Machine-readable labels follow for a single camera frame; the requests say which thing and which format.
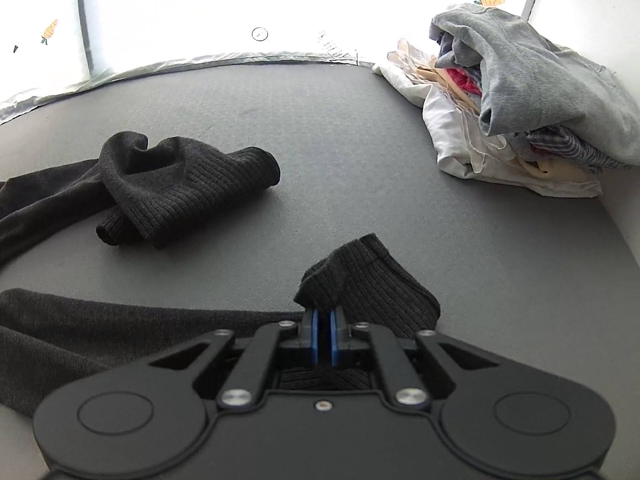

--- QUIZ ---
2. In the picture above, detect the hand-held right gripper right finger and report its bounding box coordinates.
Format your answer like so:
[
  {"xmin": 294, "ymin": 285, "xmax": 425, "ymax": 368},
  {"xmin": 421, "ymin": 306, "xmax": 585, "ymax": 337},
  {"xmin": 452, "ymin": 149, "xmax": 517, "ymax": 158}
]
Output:
[{"xmin": 328, "ymin": 308, "xmax": 502, "ymax": 406}]

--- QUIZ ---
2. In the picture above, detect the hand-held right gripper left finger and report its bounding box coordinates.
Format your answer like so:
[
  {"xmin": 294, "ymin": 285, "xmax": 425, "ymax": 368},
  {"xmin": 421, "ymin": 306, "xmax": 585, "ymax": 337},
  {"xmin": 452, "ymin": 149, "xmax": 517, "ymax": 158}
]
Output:
[{"xmin": 147, "ymin": 308, "xmax": 321, "ymax": 409}]

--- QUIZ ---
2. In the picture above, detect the black knit sweater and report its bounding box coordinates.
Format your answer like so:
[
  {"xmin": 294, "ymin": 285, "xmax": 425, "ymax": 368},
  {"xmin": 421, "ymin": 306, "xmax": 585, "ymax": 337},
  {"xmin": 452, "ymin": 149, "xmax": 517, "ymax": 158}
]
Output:
[{"xmin": 0, "ymin": 131, "xmax": 442, "ymax": 418}]

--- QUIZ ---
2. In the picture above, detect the white cloth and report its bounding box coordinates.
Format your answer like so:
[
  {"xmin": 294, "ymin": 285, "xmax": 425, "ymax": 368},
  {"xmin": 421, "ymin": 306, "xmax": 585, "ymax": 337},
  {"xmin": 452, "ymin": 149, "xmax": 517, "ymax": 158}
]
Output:
[{"xmin": 372, "ymin": 37, "xmax": 603, "ymax": 198}]

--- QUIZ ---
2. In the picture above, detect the beige cloth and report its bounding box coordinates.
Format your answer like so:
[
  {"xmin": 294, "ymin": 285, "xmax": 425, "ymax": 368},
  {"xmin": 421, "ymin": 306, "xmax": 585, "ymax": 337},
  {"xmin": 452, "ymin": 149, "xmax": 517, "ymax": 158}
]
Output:
[{"xmin": 517, "ymin": 154, "xmax": 592, "ymax": 182}]

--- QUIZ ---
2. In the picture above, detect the pink red cloth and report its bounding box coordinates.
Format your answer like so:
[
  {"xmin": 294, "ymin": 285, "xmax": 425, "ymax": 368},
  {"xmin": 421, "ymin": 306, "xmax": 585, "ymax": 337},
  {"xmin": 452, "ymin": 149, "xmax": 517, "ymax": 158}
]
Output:
[{"xmin": 445, "ymin": 67, "xmax": 484, "ymax": 99}]

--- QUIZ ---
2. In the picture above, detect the blue plaid cloth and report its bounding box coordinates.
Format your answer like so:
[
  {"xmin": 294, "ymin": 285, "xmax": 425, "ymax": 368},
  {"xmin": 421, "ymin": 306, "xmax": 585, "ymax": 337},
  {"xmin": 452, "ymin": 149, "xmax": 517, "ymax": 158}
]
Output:
[{"xmin": 510, "ymin": 125, "xmax": 632, "ymax": 171}]

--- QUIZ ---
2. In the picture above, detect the grey garment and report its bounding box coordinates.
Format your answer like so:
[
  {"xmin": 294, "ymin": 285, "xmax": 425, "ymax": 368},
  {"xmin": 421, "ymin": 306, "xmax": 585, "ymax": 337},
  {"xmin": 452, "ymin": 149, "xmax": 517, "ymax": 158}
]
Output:
[{"xmin": 429, "ymin": 4, "xmax": 633, "ymax": 168}]

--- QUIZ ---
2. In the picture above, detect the carrot printed white curtain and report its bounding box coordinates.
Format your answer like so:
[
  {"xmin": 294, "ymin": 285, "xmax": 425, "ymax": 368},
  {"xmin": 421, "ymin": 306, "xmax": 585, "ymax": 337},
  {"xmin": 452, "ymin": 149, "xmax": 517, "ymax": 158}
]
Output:
[{"xmin": 0, "ymin": 0, "xmax": 551, "ymax": 126}]

